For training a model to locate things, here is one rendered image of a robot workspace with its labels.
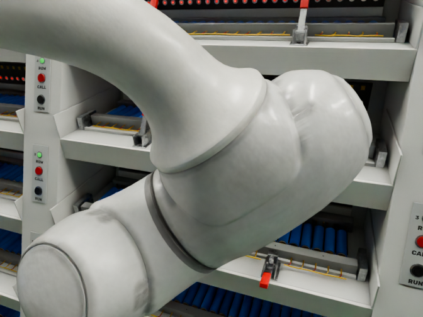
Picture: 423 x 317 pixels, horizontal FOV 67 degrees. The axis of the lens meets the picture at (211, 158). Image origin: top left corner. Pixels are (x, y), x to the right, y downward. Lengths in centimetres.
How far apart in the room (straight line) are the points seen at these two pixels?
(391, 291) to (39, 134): 69
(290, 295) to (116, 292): 39
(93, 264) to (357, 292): 46
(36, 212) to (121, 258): 56
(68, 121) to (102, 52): 54
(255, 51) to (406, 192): 31
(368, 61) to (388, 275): 31
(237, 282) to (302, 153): 42
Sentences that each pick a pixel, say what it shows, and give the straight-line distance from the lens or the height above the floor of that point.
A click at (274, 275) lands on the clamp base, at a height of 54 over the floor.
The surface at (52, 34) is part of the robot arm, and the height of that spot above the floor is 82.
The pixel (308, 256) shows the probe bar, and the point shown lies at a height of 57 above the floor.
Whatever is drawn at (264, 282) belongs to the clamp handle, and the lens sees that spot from 52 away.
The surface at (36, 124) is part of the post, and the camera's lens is 76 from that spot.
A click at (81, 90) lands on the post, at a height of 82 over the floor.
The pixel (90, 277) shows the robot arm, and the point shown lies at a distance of 23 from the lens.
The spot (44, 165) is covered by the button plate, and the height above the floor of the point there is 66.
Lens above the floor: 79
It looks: 7 degrees down
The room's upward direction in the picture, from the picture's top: 6 degrees clockwise
